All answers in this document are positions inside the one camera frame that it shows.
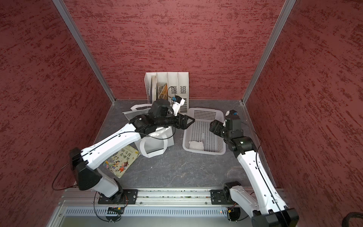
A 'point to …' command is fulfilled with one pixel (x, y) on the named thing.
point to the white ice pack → (196, 145)
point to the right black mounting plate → (221, 196)
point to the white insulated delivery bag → (156, 144)
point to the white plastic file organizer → (177, 84)
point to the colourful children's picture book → (120, 163)
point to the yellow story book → (162, 91)
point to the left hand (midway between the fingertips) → (188, 121)
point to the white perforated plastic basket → (197, 138)
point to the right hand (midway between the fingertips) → (214, 128)
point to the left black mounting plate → (121, 196)
